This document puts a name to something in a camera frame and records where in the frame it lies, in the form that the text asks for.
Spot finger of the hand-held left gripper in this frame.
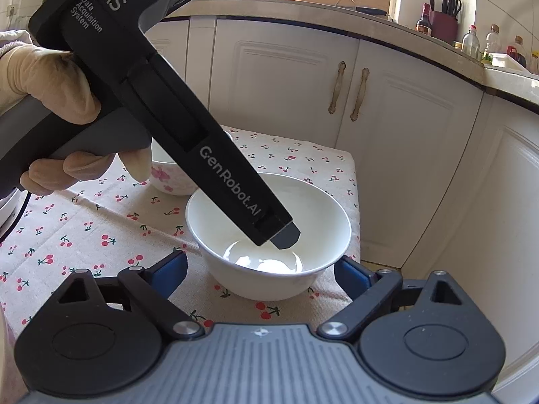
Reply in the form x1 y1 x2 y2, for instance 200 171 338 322
273 221 301 250

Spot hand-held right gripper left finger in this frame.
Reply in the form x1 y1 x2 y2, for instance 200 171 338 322
58 250 205 340

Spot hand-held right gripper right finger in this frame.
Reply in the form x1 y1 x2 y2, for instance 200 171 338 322
317 256 461 341

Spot white ceramic bowl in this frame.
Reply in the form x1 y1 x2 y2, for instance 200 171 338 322
185 172 352 302

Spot white bowl pink flowers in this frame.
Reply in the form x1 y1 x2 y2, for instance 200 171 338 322
149 128 235 197

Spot person's left hand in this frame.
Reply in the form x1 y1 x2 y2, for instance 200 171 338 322
0 43 153 197

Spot white cabinet door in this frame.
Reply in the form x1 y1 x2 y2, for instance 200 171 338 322
337 39 486 271
145 20 191 77
400 93 539 404
214 18 359 165

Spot cherry print tablecloth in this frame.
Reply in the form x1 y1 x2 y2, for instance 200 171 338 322
0 124 363 337

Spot beige kitchen countertop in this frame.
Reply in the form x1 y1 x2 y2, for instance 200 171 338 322
143 0 539 115

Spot dark sauce bottle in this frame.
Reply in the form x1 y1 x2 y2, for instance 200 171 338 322
415 3 434 37

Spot dark red knife holder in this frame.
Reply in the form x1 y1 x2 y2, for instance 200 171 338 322
429 10 459 44

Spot clear plastic bottle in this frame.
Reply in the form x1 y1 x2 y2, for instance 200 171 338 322
484 24 502 62
462 25 481 60

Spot white plastic container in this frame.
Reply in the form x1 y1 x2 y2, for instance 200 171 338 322
489 52 526 69

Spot bronze cabinet handle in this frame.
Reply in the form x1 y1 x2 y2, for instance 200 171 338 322
328 61 347 114
350 67 370 122

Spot black cable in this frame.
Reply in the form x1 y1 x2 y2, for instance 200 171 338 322
0 191 33 245

